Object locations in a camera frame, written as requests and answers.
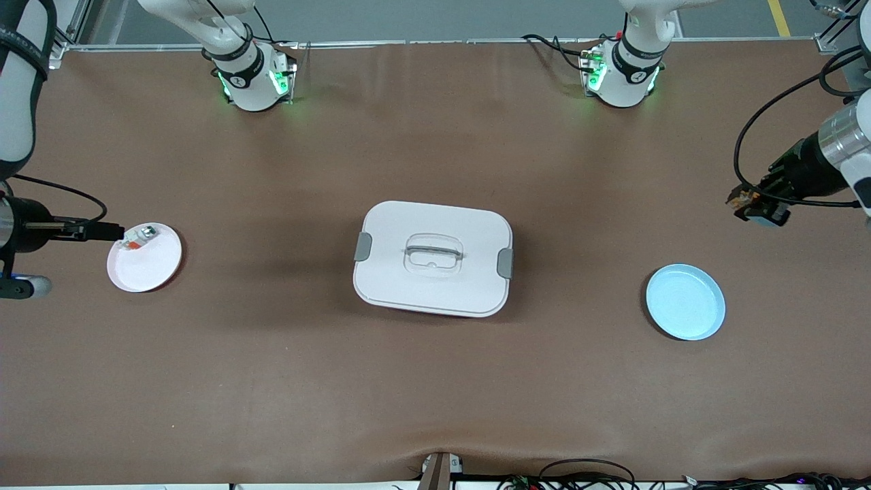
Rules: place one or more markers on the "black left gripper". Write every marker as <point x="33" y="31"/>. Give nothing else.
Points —
<point x="800" y="167"/>

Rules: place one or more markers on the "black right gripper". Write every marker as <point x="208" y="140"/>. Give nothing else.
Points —
<point x="30" y="229"/>

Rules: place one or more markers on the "orange black push-button switch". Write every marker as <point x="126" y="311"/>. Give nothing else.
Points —
<point x="738" y="201"/>

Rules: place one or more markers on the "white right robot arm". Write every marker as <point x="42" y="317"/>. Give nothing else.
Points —
<point x="245" y="82"/>

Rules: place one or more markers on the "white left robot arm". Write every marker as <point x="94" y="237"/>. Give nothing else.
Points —
<point x="629" y="82"/>

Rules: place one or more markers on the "white lidded storage box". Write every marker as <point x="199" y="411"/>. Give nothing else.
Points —
<point x="435" y="286"/>

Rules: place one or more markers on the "small white orange component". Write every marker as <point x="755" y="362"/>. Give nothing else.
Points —
<point x="139" y="237"/>

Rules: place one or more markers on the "white round plate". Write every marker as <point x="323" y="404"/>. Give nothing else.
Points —
<point x="146" y="272"/>

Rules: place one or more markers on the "light blue round plate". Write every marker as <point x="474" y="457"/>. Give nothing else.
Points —
<point x="684" y="306"/>

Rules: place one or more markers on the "aluminium frame beams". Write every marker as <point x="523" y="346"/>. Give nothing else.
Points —
<point x="80" y="20"/>
<point x="825" y="42"/>

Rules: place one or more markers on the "silver table edge rail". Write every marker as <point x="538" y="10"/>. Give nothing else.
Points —
<point x="442" y="41"/>

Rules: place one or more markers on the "brown metal table bracket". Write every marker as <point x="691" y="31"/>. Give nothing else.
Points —
<point x="439" y="473"/>

